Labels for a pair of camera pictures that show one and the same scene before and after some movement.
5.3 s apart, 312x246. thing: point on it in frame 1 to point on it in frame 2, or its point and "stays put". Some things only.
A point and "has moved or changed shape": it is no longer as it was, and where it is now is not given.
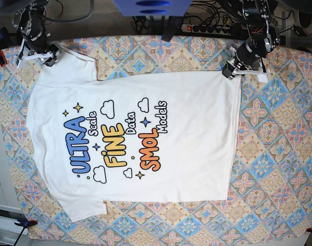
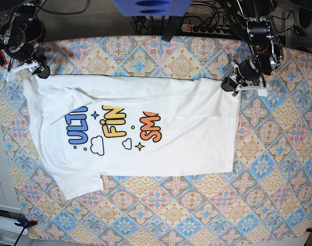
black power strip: [206, 29] stays put
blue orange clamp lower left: [24, 224] stays put
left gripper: [36, 41] to [25, 52]
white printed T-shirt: [162, 138] has moved or changed shape
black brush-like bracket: [172, 25] stays put
